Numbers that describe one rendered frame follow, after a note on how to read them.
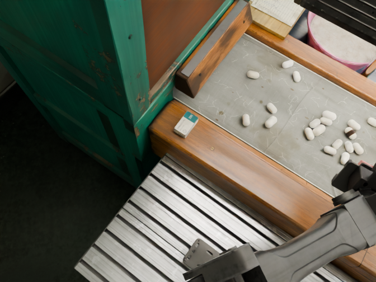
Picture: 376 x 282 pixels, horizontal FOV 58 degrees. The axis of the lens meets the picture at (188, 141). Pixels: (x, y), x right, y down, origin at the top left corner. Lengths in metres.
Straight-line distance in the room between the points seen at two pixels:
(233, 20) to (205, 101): 0.22
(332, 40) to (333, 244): 0.76
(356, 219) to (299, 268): 0.13
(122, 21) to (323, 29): 0.77
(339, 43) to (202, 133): 0.53
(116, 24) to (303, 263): 0.41
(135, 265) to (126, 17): 0.59
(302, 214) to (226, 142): 0.25
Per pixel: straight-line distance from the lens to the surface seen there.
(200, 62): 0.85
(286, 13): 1.10
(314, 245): 0.51
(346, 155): 0.95
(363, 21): 0.73
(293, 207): 0.85
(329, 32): 1.17
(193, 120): 0.85
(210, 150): 0.84
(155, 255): 0.88
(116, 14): 0.50
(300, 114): 0.97
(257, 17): 1.07
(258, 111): 0.94
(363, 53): 1.18
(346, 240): 0.55
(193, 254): 0.88
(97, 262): 0.90
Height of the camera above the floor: 1.55
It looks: 68 degrees down
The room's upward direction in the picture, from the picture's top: 8 degrees clockwise
